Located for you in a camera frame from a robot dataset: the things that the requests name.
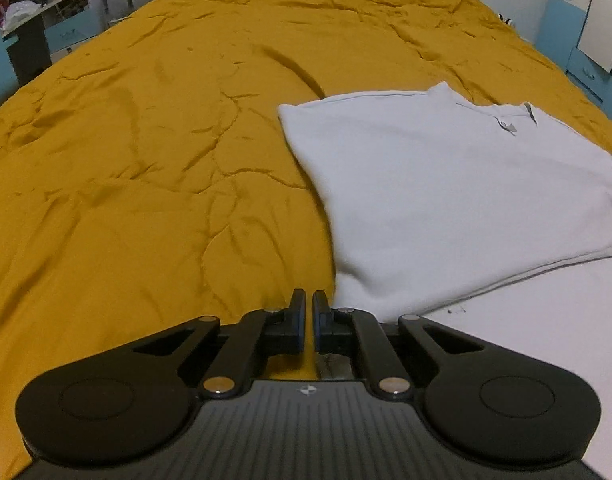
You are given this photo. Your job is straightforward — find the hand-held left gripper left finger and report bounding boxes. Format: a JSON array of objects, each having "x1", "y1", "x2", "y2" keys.
[{"x1": 121, "y1": 288, "x2": 307, "y2": 401}]

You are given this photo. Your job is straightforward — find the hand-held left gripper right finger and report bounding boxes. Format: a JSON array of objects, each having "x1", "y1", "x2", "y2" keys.
[{"x1": 312, "y1": 289, "x2": 492, "y2": 402}]

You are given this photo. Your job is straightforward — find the white shirt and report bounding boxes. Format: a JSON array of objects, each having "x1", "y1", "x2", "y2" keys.
[{"x1": 277, "y1": 81, "x2": 612, "y2": 325}]

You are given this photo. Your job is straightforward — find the yellow blanket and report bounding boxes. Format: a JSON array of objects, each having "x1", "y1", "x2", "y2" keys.
[{"x1": 0, "y1": 0, "x2": 612, "y2": 480}]

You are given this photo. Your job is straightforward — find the blue drawer cabinet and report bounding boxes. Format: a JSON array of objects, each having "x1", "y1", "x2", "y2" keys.
[{"x1": 46, "y1": 7, "x2": 107, "y2": 57}]

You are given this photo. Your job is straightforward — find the blue and white wardrobe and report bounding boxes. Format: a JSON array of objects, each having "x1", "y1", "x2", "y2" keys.
[{"x1": 528, "y1": 0, "x2": 612, "y2": 106}]

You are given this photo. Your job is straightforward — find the dark desk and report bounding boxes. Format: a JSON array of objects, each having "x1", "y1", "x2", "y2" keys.
[{"x1": 1, "y1": 0, "x2": 102, "y2": 86}]

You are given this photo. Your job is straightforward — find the white plastic bag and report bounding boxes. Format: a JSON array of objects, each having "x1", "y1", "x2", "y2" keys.
[{"x1": 3, "y1": 1, "x2": 40, "y2": 29}]

